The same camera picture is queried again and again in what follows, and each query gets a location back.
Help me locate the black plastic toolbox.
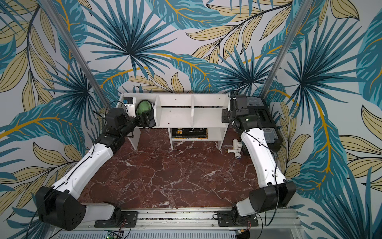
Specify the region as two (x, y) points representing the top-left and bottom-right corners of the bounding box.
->
(236, 96), (283, 152)

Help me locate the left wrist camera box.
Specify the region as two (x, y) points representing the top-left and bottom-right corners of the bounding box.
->
(123, 97), (137, 118)

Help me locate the white pvc pipe fitting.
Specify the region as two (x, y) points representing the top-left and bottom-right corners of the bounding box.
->
(226, 139), (243, 160)

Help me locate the right aluminium corner post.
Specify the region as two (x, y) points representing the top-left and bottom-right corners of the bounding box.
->
(259, 0), (313, 100)

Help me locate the black yellow book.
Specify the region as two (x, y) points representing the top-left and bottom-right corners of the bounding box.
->
(172, 128), (208, 139)

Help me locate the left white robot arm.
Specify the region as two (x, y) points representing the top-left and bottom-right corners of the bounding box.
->
(35, 108), (156, 231)

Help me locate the dark grey green cloth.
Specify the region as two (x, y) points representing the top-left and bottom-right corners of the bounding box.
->
(136, 100), (153, 115)

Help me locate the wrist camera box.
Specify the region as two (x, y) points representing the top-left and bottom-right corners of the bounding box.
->
(230, 95), (247, 111)
(123, 97), (137, 118)

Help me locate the aluminium corner post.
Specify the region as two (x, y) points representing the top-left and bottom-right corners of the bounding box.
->
(40, 0), (109, 108)
(259, 0), (313, 100)

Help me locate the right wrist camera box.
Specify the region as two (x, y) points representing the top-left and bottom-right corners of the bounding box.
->
(230, 95), (247, 111)

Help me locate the white wooden bookshelf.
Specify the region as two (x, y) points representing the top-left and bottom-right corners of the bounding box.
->
(117, 93), (229, 149)

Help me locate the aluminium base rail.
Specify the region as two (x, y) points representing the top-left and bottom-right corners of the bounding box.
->
(45, 207), (307, 239)

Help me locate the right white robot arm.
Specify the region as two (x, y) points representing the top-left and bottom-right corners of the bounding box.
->
(221, 109), (296, 226)

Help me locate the left aluminium corner post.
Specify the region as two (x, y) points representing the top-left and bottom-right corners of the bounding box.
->
(40, 0), (109, 108)

